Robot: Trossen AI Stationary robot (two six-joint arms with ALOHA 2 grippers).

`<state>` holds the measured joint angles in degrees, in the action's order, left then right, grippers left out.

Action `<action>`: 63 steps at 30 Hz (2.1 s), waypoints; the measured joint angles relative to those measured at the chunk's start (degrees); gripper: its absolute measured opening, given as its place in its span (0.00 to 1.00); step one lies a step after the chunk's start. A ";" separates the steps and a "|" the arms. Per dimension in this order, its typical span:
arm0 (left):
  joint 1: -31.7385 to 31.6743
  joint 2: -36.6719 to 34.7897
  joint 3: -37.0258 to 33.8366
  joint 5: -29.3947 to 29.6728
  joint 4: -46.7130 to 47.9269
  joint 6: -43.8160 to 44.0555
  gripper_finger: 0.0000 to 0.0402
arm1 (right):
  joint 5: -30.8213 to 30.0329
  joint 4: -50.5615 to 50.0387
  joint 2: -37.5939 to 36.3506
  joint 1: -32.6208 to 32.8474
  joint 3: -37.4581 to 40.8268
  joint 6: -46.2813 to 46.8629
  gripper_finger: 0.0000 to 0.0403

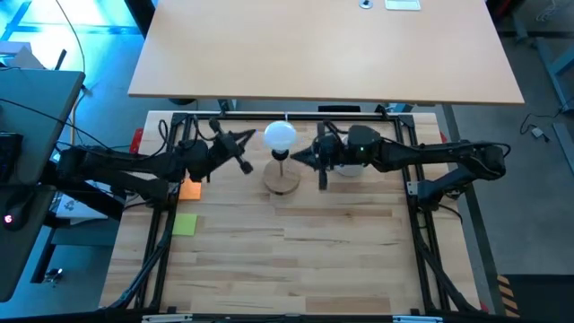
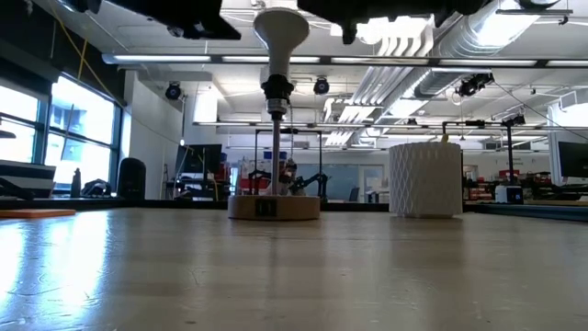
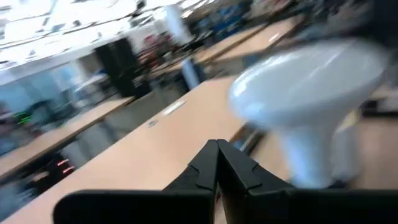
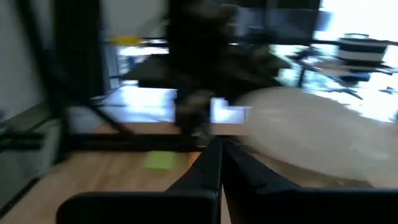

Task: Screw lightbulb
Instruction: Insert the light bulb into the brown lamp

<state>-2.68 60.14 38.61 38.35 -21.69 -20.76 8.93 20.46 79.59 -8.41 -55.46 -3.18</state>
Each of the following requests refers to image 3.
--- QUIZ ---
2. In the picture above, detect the white globe lightbulb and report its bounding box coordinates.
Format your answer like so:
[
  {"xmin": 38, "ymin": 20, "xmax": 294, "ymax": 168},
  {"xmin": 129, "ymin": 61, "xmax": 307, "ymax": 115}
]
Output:
[{"xmin": 228, "ymin": 39, "xmax": 389, "ymax": 190}]

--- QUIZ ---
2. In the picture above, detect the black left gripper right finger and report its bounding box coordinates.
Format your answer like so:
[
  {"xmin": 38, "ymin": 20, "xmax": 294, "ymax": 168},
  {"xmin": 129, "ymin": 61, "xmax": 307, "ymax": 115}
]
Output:
[{"xmin": 216, "ymin": 139, "xmax": 398, "ymax": 224}]

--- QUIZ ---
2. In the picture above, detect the white table cover plate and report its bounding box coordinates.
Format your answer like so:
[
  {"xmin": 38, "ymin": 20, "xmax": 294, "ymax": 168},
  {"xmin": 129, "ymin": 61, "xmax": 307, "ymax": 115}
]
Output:
[{"xmin": 160, "ymin": 99, "xmax": 188, "ymax": 116}]

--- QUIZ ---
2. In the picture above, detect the light wooden office table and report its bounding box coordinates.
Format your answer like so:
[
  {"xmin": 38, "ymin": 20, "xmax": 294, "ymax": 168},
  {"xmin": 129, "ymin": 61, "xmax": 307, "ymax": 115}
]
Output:
[
  {"xmin": 0, "ymin": 75, "xmax": 249, "ymax": 224},
  {"xmin": 0, "ymin": 95, "xmax": 136, "ymax": 183},
  {"xmin": 192, "ymin": 14, "xmax": 307, "ymax": 65}
]

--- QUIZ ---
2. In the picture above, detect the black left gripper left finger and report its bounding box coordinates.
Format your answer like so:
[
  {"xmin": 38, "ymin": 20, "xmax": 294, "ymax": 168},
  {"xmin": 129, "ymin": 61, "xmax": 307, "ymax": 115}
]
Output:
[{"xmin": 52, "ymin": 139, "xmax": 221, "ymax": 224}]

